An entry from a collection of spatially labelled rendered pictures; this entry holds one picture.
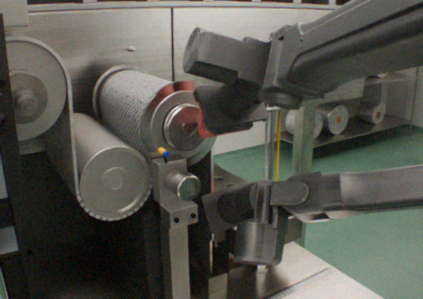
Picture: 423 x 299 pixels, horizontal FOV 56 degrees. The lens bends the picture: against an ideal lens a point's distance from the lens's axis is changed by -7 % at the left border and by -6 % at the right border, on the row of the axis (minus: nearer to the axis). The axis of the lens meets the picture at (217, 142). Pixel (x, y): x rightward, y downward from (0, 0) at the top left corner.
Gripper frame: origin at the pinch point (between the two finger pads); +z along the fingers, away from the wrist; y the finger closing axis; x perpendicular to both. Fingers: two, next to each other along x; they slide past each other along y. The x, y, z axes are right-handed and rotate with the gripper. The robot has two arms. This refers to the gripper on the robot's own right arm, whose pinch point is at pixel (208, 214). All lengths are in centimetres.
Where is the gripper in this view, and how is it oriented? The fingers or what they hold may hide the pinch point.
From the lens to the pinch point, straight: 80.3
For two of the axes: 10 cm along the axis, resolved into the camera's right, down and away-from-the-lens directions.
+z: -4.6, 2.7, 8.5
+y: 8.4, -1.8, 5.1
